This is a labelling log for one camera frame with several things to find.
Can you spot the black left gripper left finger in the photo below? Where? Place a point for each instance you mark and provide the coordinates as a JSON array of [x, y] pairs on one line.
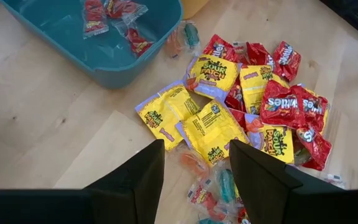
[[135, 193]]

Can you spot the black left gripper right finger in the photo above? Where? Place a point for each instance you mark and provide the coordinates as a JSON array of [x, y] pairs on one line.
[[259, 186]]

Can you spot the teal gummy fish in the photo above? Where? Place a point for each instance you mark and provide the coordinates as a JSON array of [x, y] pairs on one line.
[[192, 35], [211, 221], [227, 185]]

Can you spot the yellow Sour Patch candy pack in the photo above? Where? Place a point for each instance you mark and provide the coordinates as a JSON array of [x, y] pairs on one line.
[[213, 74], [275, 141], [210, 130], [256, 90], [163, 118]]

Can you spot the red gummy fish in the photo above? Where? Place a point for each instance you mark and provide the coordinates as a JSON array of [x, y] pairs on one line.
[[120, 7], [93, 18], [138, 43], [208, 202]]

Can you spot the orange gummy fish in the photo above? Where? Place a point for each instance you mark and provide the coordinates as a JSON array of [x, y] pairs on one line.
[[194, 163], [174, 43]]

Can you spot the red Skittles candy pack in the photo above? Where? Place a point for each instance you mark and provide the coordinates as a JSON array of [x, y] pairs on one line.
[[219, 48], [314, 107], [235, 99], [239, 118], [258, 54], [280, 104], [287, 60], [317, 147]]

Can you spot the teal plastic bin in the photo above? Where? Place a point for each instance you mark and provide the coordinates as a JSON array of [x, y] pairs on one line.
[[57, 46]]

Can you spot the yellow plastic bin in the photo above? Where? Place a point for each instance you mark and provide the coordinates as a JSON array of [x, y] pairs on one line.
[[194, 6]]

